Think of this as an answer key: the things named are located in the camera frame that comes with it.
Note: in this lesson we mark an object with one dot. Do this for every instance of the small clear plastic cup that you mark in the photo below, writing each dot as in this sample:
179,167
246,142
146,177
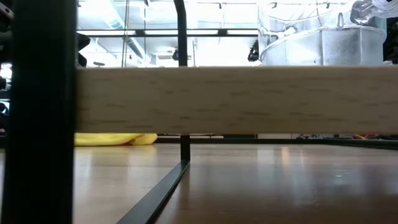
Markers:
311,46

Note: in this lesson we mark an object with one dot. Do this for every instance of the large clear plastic cup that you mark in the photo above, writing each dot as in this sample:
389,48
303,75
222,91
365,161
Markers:
384,7

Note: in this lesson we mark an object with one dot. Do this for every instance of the yellow cloth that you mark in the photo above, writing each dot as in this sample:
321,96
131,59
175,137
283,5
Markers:
109,139

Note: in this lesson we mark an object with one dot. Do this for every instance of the wooden shelf with black frame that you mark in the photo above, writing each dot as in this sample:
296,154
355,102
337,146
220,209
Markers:
217,99

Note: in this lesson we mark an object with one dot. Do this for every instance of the black overhead frame bar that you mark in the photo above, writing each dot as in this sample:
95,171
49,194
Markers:
202,32

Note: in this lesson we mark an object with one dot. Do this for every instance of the black aluminium table frame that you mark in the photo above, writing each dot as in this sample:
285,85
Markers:
280,141

